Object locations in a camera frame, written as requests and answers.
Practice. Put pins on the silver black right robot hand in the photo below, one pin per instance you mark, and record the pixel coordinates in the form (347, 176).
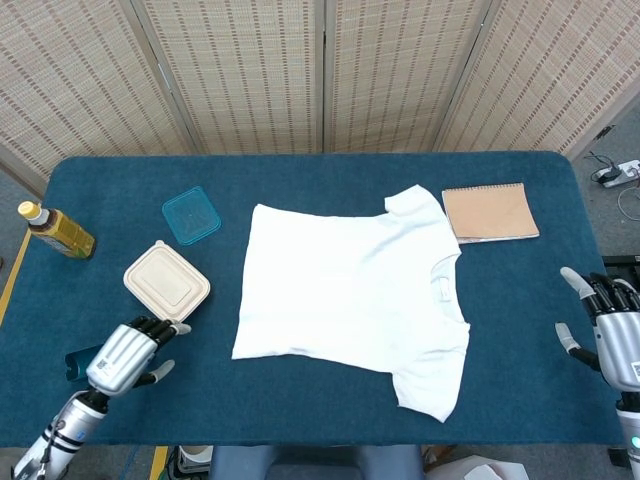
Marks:
(617, 340)

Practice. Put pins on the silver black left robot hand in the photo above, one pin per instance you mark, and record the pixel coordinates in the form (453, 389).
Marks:
(117, 355)

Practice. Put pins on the beige lidded food box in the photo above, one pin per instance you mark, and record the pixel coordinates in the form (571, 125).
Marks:
(165, 280)

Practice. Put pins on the white T-shirt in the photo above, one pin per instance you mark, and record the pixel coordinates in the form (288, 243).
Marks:
(340, 280)

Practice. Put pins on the dark teal open box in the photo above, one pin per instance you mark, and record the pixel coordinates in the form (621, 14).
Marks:
(77, 365)

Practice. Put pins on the black rack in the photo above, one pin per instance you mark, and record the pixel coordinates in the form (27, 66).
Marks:
(620, 261)

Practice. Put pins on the white container under table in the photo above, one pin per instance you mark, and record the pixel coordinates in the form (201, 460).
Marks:
(195, 457)

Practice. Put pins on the yellow-capped tea bottle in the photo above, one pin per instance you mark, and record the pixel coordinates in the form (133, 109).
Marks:
(62, 232)

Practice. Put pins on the blue square plastic lid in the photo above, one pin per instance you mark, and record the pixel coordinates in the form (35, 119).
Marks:
(191, 216)

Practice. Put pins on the black plug adapter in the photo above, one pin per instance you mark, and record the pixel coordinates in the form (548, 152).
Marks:
(606, 175)

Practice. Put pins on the white power strip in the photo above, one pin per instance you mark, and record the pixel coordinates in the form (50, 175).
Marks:
(627, 170)

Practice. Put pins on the brown spiral notebook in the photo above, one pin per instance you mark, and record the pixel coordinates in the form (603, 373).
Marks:
(490, 210)

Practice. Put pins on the white paper sheet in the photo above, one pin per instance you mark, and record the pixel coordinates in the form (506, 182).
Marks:
(480, 472)

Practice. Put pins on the black screen clamp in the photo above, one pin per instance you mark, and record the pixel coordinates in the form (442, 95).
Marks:
(603, 133)

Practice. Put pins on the blue plush table cover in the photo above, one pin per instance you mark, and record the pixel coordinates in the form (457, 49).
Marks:
(320, 175)

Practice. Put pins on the woven folding screen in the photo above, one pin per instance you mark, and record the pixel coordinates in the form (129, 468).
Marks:
(250, 75)

